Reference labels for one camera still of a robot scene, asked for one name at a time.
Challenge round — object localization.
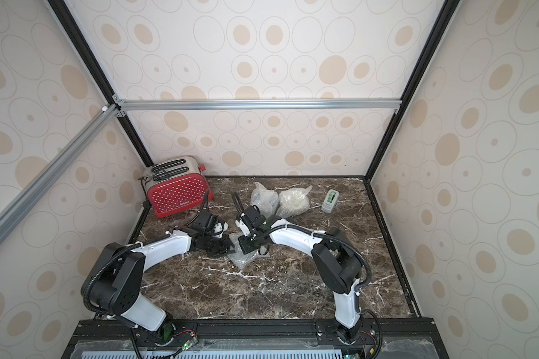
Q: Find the bubble wrap sheet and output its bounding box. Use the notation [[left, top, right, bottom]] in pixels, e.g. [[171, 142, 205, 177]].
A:
[[226, 233, 269, 270], [250, 182, 279, 218], [275, 185, 313, 218]]

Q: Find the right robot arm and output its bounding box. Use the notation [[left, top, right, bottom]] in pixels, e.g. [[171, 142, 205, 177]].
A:
[[235, 202, 372, 343]]

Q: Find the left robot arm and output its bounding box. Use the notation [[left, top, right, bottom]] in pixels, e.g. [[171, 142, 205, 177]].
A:
[[81, 210, 233, 332]]

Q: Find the red silver toaster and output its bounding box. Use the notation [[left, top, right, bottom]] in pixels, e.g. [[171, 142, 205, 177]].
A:
[[141, 156, 214, 218]]

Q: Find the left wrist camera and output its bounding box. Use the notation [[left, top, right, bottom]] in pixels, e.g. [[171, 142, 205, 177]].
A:
[[213, 222, 228, 238]]

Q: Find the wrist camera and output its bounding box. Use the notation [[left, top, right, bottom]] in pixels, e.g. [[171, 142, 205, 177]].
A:
[[213, 222, 228, 238], [235, 219, 250, 236]]

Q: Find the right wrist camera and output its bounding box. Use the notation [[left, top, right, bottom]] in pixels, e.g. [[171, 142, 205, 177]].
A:
[[235, 219, 250, 236]]

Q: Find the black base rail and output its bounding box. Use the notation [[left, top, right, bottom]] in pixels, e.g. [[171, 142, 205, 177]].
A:
[[62, 315, 448, 358]]

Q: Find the horizontal aluminium rail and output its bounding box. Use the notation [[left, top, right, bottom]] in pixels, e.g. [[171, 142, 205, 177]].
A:
[[118, 98, 401, 111]]

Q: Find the left diagonal aluminium rail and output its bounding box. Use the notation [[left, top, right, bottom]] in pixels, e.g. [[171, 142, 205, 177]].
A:
[[0, 104, 118, 245]]

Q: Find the black left frame post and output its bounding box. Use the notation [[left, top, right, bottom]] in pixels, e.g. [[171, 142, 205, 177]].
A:
[[47, 0, 154, 167]]

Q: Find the black frame post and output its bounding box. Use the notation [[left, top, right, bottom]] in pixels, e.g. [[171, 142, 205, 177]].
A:
[[47, 0, 154, 167], [364, 0, 461, 184]]

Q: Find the black right frame post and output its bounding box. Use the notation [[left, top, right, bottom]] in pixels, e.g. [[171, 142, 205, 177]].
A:
[[364, 0, 461, 184]]

